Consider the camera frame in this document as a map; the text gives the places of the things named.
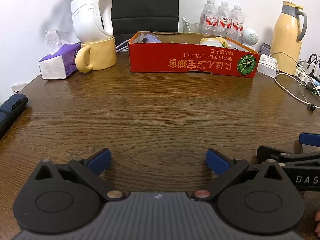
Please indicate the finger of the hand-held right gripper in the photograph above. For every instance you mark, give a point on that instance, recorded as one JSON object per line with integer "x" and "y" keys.
{"x": 270, "y": 152}
{"x": 310, "y": 140}

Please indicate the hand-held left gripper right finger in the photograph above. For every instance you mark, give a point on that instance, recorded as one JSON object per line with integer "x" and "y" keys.
{"x": 218, "y": 162}

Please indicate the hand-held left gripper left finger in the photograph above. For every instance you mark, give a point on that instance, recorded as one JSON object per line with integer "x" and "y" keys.
{"x": 98, "y": 161}

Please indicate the red cardboard box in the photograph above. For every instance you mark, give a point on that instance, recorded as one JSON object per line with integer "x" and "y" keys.
{"x": 162, "y": 60}

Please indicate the yellow white plush hamster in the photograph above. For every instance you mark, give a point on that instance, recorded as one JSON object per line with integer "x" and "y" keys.
{"x": 220, "y": 41}

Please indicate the purple knitted pouch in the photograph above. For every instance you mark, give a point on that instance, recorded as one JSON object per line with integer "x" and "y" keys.
{"x": 153, "y": 39}

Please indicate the person's right hand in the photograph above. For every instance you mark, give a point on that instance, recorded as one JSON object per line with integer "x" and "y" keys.
{"x": 318, "y": 221}

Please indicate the green black pen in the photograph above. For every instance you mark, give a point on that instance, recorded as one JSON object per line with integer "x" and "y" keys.
{"x": 308, "y": 88}

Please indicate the white power strip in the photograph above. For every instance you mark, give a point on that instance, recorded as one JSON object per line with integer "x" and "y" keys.
{"x": 302, "y": 76}

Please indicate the white charger plug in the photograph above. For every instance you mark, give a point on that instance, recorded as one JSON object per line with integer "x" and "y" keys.
{"x": 312, "y": 65}

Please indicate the dark blue case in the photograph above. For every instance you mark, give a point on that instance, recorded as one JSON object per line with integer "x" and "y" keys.
{"x": 12, "y": 110}

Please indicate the yellow thermos jug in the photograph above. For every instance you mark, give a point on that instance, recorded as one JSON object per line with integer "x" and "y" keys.
{"x": 285, "y": 42}

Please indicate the small grey box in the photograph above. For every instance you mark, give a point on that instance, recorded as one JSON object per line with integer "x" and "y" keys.
{"x": 265, "y": 48}

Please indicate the purple tissue pack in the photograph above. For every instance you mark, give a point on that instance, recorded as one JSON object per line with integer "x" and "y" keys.
{"x": 53, "y": 67}

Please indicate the yellow mug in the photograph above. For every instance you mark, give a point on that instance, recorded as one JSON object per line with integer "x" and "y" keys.
{"x": 102, "y": 55}

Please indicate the white robot speaker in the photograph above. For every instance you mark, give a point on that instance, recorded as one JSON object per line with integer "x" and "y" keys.
{"x": 250, "y": 36}

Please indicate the clear plastic water bottle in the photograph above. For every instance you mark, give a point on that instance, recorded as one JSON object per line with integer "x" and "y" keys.
{"x": 209, "y": 20}
{"x": 224, "y": 22}
{"x": 237, "y": 25}

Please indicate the glass cup with straw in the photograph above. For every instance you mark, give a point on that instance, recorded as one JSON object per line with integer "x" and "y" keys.
{"x": 191, "y": 28}

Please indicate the white detergent bottle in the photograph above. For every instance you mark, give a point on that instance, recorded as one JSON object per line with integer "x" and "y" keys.
{"x": 87, "y": 25}

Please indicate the black paper bag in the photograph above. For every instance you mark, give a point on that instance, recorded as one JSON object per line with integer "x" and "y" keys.
{"x": 145, "y": 5}

